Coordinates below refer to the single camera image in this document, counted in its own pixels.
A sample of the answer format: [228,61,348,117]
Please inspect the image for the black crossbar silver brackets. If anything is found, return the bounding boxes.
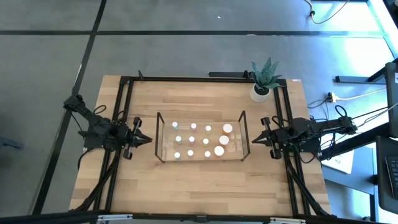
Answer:
[0,210,398,224]

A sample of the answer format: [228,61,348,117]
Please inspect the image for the black right camera cable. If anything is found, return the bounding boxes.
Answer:
[271,115,290,129]

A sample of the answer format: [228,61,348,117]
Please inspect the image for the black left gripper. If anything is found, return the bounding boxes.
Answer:
[119,117,154,161]

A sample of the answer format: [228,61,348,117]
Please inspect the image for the black desk foot bar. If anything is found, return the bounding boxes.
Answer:
[335,67,388,85]

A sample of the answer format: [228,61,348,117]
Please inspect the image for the black desk monitor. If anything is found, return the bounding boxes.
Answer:
[384,62,398,139]

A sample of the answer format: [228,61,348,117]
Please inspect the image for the black keyboard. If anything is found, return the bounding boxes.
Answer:
[384,155,398,200]

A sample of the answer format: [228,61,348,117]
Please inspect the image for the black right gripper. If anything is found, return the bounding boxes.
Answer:
[251,116,292,160]

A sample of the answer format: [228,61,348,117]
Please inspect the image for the snake plant in white pot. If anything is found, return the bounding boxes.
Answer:
[250,57,283,103]

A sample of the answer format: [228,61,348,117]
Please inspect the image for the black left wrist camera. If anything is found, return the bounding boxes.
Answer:
[115,126,132,144]

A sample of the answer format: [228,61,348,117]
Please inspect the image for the white cable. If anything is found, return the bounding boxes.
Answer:
[335,88,388,101]

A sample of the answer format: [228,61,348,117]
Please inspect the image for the black floor cable bundle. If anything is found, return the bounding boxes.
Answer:
[307,98,331,121]

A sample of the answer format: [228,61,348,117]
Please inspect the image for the wooden shelf black metal frame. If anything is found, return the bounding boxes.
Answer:
[154,110,251,164]

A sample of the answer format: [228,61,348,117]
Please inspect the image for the floor cable with plug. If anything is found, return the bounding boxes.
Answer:
[303,0,351,26]

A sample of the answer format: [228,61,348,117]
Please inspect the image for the black extrusion table frame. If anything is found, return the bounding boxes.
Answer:
[70,74,332,218]

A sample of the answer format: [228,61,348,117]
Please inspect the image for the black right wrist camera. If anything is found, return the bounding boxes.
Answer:
[278,128,295,146]

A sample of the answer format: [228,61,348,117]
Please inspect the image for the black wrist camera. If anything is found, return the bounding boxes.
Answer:
[115,126,132,144]
[278,128,295,146]

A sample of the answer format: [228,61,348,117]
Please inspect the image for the white paper sheet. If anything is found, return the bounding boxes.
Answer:
[325,149,355,175]

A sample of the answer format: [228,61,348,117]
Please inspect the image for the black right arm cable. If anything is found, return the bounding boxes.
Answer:
[335,105,349,119]

